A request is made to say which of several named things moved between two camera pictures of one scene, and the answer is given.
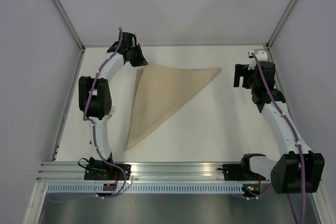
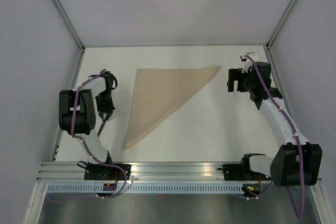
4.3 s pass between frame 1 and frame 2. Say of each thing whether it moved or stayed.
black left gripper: moved
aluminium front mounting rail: stayed
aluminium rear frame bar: stayed
